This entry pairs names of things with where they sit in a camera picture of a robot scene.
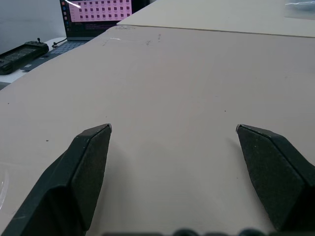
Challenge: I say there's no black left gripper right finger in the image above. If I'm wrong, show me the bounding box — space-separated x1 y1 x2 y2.
235 124 315 232

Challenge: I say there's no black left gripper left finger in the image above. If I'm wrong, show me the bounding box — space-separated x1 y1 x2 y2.
0 123 113 236

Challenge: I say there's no black handheld controller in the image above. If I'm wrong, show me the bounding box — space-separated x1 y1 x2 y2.
0 37 49 75

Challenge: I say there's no open grey laptop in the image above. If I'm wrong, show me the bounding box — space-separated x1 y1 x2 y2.
40 0 133 59

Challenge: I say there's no clear plastic bag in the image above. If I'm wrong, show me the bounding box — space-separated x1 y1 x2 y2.
284 0 315 18

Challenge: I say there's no black cable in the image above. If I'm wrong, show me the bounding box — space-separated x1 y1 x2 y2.
52 36 68 48

